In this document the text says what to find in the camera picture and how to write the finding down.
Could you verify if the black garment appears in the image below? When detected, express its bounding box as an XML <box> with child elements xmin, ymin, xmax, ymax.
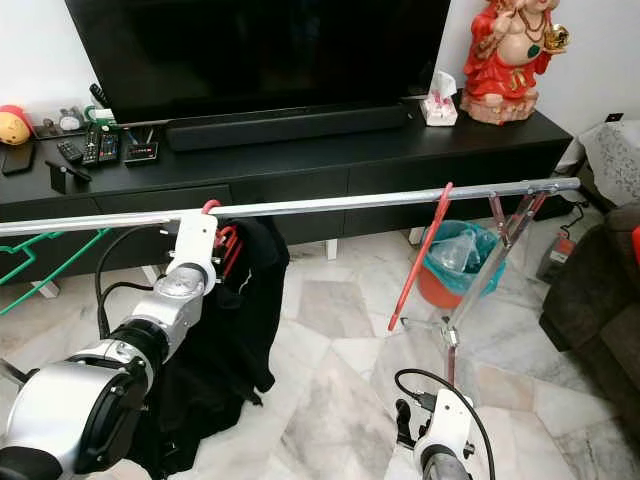
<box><xmin>130</xmin><ymin>215</ymin><xmax>291</xmax><ymax>479</ymax></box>

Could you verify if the white lace covered side table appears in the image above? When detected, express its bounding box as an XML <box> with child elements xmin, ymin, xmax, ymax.
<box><xmin>580</xmin><ymin>115</ymin><xmax>640</xmax><ymax>206</ymax></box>

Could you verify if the grey box with red label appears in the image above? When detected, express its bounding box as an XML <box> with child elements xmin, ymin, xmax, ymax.
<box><xmin>540</xmin><ymin>232</ymin><xmax>576</xmax><ymax>283</ymax></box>

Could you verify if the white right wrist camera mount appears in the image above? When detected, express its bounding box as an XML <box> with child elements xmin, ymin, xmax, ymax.
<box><xmin>420</xmin><ymin>390</ymin><xmax>473</xmax><ymax>461</ymax></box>

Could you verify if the red plastic hanger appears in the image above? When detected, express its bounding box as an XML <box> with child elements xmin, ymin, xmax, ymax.
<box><xmin>388</xmin><ymin>183</ymin><xmax>454</xmax><ymax>333</ymax></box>
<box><xmin>203</xmin><ymin>198</ymin><xmax>246</xmax><ymax>281</ymax></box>

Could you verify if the black TV cabinet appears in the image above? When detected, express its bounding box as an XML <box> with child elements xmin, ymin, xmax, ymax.
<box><xmin>0</xmin><ymin>100</ymin><xmax>576</xmax><ymax>281</ymax></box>

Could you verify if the red bin with green bag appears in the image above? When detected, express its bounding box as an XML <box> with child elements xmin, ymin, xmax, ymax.
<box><xmin>415</xmin><ymin>220</ymin><xmax>506</xmax><ymax>309</ymax></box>

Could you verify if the green plastic hanger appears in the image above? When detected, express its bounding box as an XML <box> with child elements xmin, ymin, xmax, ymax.
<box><xmin>0</xmin><ymin>228</ymin><xmax>111</xmax><ymax>301</ymax></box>

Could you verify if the black soundbar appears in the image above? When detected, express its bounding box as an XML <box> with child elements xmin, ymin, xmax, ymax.
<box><xmin>165</xmin><ymin>103</ymin><xmax>413</xmax><ymax>153</ymax></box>

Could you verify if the silver clothes rack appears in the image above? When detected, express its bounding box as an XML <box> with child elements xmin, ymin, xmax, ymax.
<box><xmin>0</xmin><ymin>178</ymin><xmax>583</xmax><ymax>386</ymax></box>

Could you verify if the white tissue holder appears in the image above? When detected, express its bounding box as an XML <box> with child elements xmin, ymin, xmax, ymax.
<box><xmin>422</xmin><ymin>70</ymin><xmax>458</xmax><ymax>126</ymax></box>

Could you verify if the black smartphone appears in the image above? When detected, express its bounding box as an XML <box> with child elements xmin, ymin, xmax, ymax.
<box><xmin>2</xmin><ymin>143</ymin><xmax>36</xmax><ymax>176</ymax></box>

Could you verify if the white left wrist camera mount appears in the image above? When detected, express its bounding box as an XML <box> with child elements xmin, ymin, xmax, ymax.
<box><xmin>168</xmin><ymin>210</ymin><xmax>221</xmax><ymax>271</ymax></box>

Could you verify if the red robed figurine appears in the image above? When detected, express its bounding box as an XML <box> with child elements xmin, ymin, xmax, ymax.
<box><xmin>462</xmin><ymin>0</ymin><xmax>571</xmax><ymax>126</ymax></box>

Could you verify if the dark grey sofa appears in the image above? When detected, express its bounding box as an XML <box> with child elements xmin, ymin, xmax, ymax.
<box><xmin>540</xmin><ymin>205</ymin><xmax>640</xmax><ymax>401</ymax></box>

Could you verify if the black television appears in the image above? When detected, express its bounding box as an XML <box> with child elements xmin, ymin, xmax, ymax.
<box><xmin>65</xmin><ymin>0</ymin><xmax>451</xmax><ymax>123</ymax></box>

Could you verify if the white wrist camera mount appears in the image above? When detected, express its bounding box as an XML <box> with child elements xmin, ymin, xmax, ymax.
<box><xmin>168</xmin><ymin>210</ymin><xmax>221</xmax><ymax>271</ymax></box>
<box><xmin>420</xmin><ymin>390</ymin><xmax>473</xmax><ymax>461</ymax></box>

